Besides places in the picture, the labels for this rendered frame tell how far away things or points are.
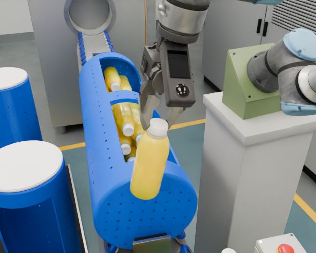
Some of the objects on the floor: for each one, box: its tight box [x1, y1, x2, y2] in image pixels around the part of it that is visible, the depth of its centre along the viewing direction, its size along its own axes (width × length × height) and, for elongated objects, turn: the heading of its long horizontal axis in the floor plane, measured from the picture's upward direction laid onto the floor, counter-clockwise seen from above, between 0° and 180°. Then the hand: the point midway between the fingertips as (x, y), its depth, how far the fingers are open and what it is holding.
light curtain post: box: [144, 0, 156, 109], centre depth 229 cm, size 6×6×170 cm
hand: (158, 126), depth 68 cm, fingers closed on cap, 4 cm apart
